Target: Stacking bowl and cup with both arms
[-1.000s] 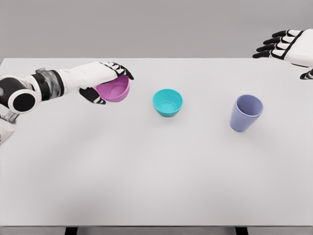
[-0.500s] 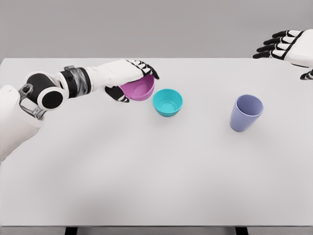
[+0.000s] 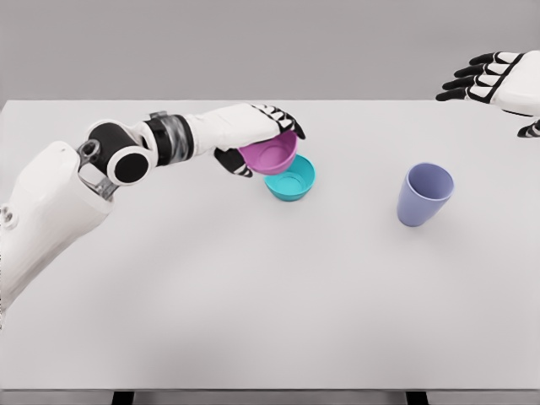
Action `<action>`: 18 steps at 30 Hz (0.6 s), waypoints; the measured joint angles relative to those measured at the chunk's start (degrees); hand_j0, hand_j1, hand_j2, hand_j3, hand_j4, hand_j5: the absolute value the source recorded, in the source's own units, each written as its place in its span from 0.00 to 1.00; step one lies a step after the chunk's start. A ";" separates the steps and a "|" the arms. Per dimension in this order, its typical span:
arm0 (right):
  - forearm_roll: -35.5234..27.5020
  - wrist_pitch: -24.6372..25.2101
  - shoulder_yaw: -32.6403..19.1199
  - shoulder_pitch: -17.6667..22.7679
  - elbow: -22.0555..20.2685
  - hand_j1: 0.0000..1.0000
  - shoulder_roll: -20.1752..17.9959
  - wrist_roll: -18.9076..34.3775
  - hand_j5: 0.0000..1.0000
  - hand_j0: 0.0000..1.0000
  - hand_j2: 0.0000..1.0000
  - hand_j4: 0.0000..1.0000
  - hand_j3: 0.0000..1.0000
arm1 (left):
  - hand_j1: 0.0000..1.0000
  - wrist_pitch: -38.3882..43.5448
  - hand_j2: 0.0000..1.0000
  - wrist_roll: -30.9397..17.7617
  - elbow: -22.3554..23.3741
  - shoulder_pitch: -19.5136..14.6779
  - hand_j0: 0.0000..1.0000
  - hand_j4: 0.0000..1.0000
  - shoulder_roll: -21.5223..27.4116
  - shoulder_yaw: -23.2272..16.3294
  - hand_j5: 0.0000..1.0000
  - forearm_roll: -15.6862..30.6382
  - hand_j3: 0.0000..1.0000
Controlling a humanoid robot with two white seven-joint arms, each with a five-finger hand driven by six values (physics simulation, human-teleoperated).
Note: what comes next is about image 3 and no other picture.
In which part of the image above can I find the lavender cup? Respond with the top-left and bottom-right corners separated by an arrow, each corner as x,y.
396,163 -> 455,228

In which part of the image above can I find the teal bowl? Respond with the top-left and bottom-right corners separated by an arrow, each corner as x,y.
263,154 -> 317,203

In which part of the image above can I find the pink bowl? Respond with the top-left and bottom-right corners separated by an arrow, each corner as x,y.
238,131 -> 300,177

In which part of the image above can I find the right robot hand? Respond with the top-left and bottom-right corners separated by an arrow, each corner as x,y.
435,51 -> 540,138

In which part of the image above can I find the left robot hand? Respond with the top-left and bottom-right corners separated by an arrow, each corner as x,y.
213,103 -> 306,180

